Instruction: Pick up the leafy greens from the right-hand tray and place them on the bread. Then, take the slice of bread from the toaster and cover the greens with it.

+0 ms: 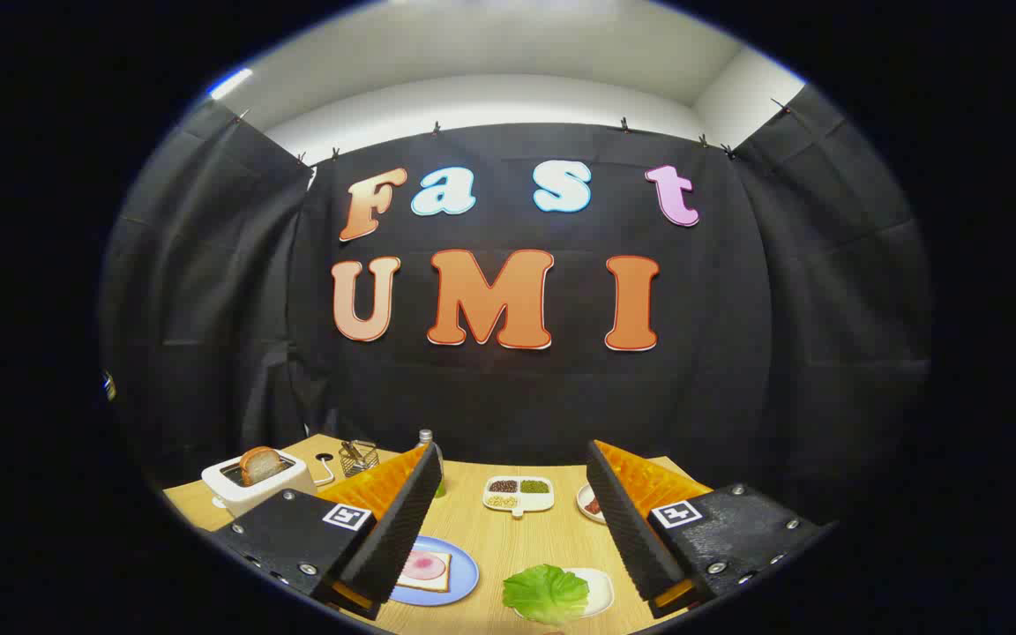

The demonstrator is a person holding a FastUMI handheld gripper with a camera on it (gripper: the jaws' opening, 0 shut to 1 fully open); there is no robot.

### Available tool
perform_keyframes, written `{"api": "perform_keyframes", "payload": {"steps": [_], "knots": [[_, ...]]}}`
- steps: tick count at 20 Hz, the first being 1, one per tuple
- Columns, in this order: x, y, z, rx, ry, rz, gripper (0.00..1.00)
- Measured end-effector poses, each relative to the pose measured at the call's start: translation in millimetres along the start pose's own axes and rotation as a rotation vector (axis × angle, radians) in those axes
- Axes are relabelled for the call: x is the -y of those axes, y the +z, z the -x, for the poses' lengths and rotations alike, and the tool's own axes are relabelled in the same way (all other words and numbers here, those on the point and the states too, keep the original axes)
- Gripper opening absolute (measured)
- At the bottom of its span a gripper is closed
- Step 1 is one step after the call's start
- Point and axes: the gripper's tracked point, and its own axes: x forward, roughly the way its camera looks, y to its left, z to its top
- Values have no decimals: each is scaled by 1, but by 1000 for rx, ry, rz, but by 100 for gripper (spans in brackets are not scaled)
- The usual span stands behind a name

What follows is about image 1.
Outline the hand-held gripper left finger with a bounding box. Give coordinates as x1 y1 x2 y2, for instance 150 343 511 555
206 441 445 621

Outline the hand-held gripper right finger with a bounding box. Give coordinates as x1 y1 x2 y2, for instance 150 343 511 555
586 439 835 620

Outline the green lettuce leaf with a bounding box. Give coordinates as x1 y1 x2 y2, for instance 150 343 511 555
503 564 591 627

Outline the toasted bread slice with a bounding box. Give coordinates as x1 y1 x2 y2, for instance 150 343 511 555
239 446 282 487

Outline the white square bread slice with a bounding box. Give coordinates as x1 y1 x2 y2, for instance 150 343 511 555
396 549 453 594

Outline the white oval plate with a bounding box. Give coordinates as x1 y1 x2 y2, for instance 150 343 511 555
576 482 608 526

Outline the white square plate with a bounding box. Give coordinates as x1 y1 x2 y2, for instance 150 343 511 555
512 567 615 620

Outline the blue plate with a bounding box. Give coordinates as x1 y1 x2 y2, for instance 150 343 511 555
389 535 480 607

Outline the white divided dish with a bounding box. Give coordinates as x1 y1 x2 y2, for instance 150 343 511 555
482 476 555 519

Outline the silver bottle green label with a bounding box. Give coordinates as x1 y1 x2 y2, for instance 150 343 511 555
418 429 447 499

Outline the white toaster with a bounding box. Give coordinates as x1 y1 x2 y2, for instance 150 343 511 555
201 447 318 519

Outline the ceiling light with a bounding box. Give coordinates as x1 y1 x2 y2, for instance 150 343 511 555
208 68 255 101

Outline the metal wire basket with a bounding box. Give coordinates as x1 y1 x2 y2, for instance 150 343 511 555
338 440 380 478

